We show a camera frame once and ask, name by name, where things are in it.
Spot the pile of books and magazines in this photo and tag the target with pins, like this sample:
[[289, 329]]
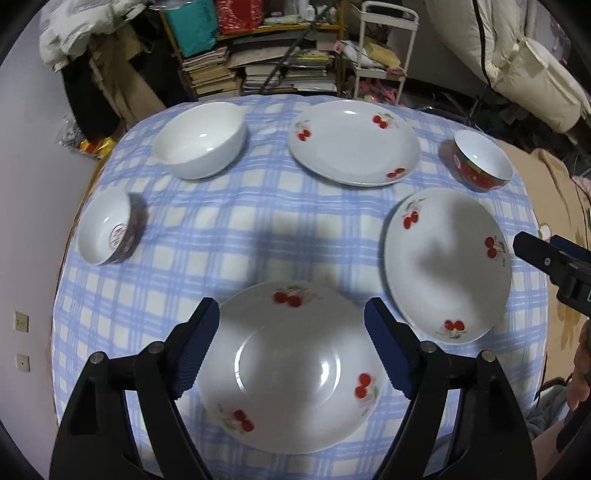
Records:
[[300, 69]]

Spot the black white patterned bag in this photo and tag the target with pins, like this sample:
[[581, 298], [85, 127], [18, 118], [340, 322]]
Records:
[[71, 134]]

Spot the stack of worn books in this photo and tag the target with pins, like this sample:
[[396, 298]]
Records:
[[212, 74]]

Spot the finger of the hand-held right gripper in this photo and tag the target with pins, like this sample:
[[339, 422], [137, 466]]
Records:
[[572, 247], [554, 270]]

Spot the yellow snack packets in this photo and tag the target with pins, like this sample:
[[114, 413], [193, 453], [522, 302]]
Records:
[[98, 146]]

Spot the large plain white bowl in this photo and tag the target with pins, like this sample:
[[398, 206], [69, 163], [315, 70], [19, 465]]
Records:
[[198, 147]]

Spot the red patterned bowl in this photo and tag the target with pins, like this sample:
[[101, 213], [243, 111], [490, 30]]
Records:
[[482, 159]]

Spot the beige cardboard sheet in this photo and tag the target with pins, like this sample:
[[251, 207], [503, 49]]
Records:
[[138, 87]]

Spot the white grey printed bedding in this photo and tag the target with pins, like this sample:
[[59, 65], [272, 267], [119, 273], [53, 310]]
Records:
[[78, 27]]

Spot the white metal cart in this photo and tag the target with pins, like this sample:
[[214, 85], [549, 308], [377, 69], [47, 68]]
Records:
[[378, 50]]

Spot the white puffy duvet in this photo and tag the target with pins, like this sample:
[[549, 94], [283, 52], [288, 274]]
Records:
[[512, 50]]

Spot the person's right hand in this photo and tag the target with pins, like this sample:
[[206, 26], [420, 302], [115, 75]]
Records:
[[581, 369]]

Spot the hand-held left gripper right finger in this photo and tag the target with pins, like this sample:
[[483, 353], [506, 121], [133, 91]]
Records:
[[390, 350]]

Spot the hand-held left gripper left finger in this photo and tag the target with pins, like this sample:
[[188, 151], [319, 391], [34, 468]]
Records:
[[196, 350]]

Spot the blue plaid tablecloth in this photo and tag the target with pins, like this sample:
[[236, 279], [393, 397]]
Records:
[[258, 221]]

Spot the white cherry print plate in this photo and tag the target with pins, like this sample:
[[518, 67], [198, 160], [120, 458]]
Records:
[[351, 143], [295, 383], [448, 277]]

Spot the beige wall socket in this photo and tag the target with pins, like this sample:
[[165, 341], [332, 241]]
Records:
[[21, 321], [21, 362]]

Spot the teal bag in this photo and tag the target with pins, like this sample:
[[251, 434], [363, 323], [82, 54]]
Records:
[[194, 25]]

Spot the grey cloth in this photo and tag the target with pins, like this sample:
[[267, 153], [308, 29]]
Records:
[[549, 406]]

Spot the red patterned bag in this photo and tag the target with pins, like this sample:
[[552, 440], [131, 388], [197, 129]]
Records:
[[240, 14]]

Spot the small dark patterned bowl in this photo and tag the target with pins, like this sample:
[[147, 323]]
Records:
[[99, 230]]

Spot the tan floral blanket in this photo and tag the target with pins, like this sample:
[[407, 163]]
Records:
[[545, 184]]

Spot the pink items under cart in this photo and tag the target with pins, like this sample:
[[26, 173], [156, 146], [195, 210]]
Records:
[[378, 90]]

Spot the yellow wooden bookshelf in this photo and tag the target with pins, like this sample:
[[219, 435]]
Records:
[[281, 27]]

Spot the green pole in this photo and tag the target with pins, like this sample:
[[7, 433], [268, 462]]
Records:
[[288, 57]]

